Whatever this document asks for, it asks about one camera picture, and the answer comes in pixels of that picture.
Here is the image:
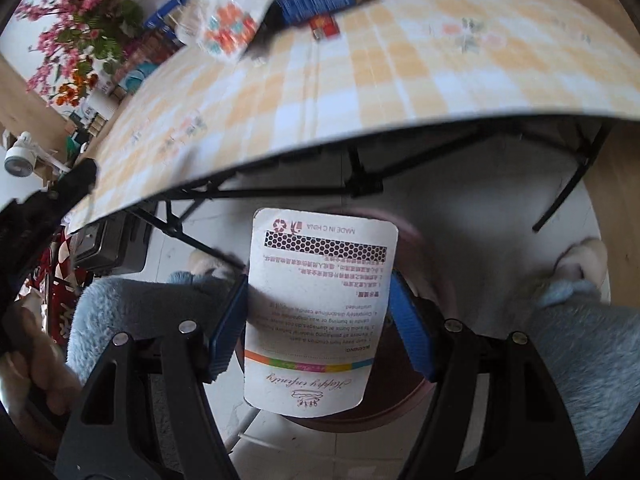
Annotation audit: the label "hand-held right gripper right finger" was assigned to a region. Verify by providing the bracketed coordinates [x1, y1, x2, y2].
[390, 270, 587, 480]

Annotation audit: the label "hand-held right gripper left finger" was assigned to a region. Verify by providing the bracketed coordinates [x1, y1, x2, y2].
[54, 274, 249, 480]

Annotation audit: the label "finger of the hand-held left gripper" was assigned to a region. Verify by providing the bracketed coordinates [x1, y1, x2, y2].
[47, 158, 99, 217]

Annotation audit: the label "white printed paper card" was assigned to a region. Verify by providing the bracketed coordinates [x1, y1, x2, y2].
[243, 207, 399, 417]

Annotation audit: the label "person's left hand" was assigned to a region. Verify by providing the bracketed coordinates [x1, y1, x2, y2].
[0, 305, 85, 417]

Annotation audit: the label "red patterned cloth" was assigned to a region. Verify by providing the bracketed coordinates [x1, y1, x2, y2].
[27, 227, 88, 343]

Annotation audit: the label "beige fuzzy slipper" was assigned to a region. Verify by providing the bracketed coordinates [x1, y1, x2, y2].
[554, 239, 609, 306]
[188, 249, 247, 281]

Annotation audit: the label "dark grey case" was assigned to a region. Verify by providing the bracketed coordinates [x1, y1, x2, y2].
[74, 205, 152, 277]

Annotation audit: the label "white angular vase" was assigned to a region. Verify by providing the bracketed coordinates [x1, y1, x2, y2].
[81, 87, 115, 117]

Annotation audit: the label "person's left leg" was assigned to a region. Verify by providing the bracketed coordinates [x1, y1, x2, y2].
[66, 270, 247, 391]

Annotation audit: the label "person's leg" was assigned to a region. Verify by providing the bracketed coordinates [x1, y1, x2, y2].
[527, 280, 640, 477]
[66, 270, 247, 391]

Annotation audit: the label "red-flowered green plant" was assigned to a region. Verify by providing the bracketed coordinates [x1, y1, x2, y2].
[49, 57, 101, 107]

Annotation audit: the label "pink artificial flowers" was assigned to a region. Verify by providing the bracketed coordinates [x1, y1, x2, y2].
[24, 0, 168, 107]

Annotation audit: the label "person's right leg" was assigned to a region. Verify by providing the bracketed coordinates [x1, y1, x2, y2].
[527, 280, 640, 477]

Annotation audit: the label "blue and white gift box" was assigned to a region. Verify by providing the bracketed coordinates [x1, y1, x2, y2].
[144, 0, 190, 32]

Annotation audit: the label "clear orange-printed plastic bag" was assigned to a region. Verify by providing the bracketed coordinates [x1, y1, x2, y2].
[176, 0, 303, 65]

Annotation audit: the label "yellow checkered tablecloth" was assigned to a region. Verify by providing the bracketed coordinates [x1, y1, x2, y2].
[60, 0, 640, 236]

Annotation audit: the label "red and white small box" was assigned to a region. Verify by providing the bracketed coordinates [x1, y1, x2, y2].
[308, 15, 342, 41]

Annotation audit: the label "black folding table frame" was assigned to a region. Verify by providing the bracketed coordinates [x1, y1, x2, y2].
[130, 120, 613, 281]

